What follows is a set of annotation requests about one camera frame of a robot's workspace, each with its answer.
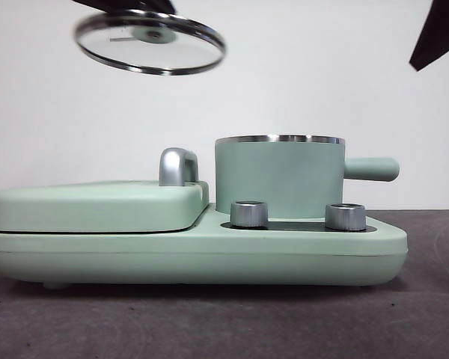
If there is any mint green grill cover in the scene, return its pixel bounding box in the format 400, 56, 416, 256
0, 180, 210, 233

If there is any mint green breakfast machine base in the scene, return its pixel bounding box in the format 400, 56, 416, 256
0, 201, 409, 292

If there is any silver control knob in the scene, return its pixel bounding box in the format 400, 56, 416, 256
230, 200, 269, 228
325, 203, 367, 230

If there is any mint green steamer pot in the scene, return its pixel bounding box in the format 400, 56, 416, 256
214, 133, 400, 221

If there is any glass lid with mint knob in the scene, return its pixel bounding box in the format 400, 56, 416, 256
73, 9, 227, 77

